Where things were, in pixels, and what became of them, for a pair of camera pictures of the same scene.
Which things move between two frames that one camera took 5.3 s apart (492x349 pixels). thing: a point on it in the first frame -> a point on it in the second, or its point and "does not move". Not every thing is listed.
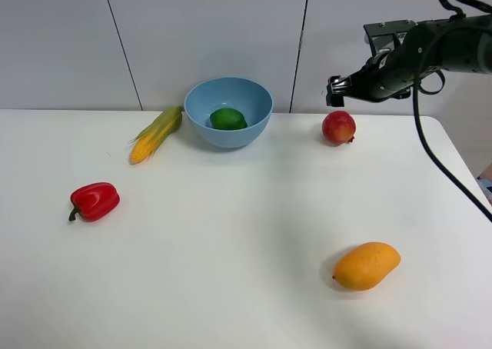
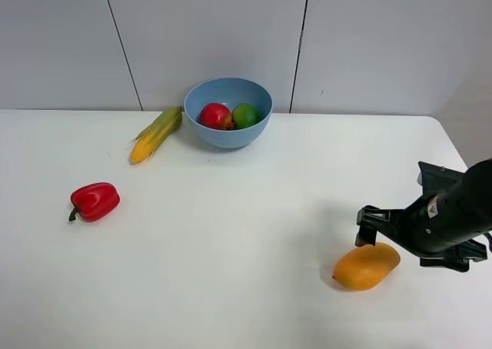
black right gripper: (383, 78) -> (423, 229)
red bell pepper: (94, 201) does not move
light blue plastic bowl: (250, 97) does not move
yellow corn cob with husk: (149, 138) does not move
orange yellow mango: (364, 267) does not move
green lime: (227, 118) -> (244, 115)
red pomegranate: (339, 127) -> (216, 115)
